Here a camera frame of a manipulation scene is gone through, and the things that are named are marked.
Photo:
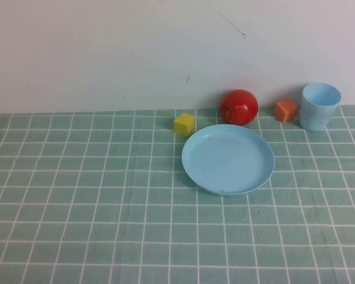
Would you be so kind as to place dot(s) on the orange foam cube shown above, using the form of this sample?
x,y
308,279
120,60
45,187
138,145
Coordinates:
x,y
285,111

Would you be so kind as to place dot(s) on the light blue plastic plate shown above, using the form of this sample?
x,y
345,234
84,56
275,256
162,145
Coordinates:
x,y
227,161

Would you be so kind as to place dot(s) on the light blue plastic cup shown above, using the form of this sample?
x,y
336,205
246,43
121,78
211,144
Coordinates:
x,y
315,115

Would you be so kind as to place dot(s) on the green checkered tablecloth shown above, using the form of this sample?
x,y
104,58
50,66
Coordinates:
x,y
77,207

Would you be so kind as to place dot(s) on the red toy apple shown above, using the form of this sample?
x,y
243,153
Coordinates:
x,y
239,108

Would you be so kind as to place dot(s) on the yellow foam cube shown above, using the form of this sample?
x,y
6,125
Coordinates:
x,y
183,124

